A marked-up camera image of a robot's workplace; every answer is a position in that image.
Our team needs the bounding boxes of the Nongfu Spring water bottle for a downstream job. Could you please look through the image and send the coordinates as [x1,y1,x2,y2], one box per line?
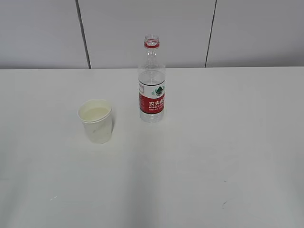
[138,34,165,123]

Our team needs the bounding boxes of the white paper cup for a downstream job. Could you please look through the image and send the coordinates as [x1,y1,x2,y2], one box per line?
[77,99,113,144]

